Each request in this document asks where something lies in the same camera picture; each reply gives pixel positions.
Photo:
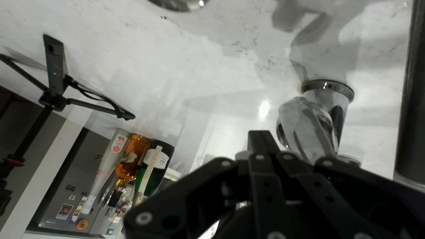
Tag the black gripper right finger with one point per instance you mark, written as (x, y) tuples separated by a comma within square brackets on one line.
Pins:
[(354, 190)]

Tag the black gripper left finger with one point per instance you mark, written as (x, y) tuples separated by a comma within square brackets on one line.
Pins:
[(186, 194)]

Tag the green champagne bottle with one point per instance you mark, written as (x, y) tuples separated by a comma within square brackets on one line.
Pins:
[(151, 173)]

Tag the amber liquor bottle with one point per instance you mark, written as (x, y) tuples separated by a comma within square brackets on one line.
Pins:
[(131, 161)]

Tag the clear bottle with label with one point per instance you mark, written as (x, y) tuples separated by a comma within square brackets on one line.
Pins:
[(104, 173)]

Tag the black camera tripod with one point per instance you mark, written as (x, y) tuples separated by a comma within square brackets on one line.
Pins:
[(55, 80)]

